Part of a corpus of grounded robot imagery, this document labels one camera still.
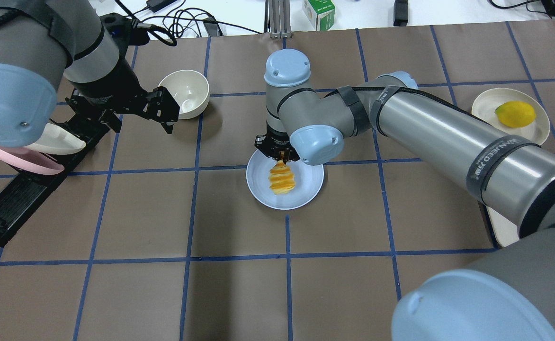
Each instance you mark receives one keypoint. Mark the aluminium frame post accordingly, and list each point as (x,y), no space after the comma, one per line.
(277,19)

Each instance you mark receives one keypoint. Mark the black power adapter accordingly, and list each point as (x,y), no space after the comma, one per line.
(157,5)

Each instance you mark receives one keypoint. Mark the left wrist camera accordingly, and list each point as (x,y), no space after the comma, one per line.
(132,32)

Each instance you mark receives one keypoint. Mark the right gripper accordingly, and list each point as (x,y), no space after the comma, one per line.
(274,139)

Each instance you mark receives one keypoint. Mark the green white box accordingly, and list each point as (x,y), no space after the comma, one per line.
(320,13)

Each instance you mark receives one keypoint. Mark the blue plate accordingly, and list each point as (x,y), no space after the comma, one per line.
(309,180)

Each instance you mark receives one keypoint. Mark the pink plate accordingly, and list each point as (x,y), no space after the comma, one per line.
(30,161)

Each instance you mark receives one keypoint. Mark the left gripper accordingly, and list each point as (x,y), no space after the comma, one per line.
(111,83)

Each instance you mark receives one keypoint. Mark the cream bowl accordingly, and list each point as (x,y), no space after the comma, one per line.
(190,90)

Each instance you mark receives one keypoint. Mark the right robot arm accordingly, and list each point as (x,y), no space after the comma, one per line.
(508,295)

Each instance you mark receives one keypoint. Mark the yellow twisted bread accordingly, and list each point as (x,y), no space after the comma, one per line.
(281,178)

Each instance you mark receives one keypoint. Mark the cream plate with lemon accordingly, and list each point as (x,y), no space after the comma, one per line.
(485,107)

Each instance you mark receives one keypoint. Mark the yellow lemon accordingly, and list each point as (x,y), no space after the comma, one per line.
(516,114)

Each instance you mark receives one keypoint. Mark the black plate rack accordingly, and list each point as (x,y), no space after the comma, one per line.
(24,194)

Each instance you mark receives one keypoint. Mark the cream plate in rack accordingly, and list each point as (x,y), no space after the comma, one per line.
(56,140)

